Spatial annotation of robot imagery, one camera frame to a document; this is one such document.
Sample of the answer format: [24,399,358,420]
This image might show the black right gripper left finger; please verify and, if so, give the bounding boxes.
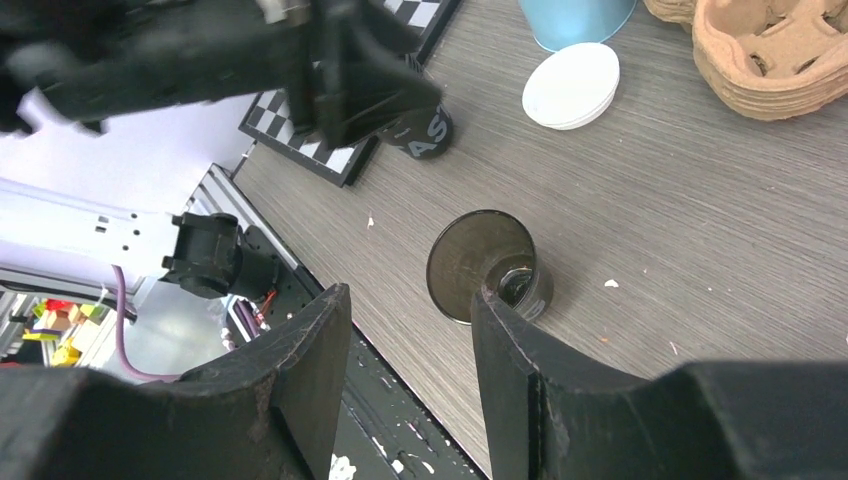
[1,284,352,479]

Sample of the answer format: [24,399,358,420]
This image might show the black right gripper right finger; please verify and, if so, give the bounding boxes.
[471,291,847,479]

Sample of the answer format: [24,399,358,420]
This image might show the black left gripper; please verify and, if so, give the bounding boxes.
[1,1,310,133]

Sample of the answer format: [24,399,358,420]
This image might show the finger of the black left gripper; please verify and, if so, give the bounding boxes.
[312,1,420,149]

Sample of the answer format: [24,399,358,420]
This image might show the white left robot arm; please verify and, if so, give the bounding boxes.
[1,1,442,300]

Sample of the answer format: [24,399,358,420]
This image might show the black white chessboard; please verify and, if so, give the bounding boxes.
[239,1,458,187]

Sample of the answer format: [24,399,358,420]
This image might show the light blue cup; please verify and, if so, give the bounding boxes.
[518,0,638,52]

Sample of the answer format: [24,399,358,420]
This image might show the stack of white lids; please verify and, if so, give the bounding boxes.
[522,42,620,131]

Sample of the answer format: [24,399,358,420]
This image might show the brown cardboard cup carrier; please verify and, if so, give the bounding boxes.
[645,0,847,121]

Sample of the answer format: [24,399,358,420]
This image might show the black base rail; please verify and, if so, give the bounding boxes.
[329,326,486,480]

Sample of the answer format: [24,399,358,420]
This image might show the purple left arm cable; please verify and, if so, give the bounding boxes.
[111,264,183,386]

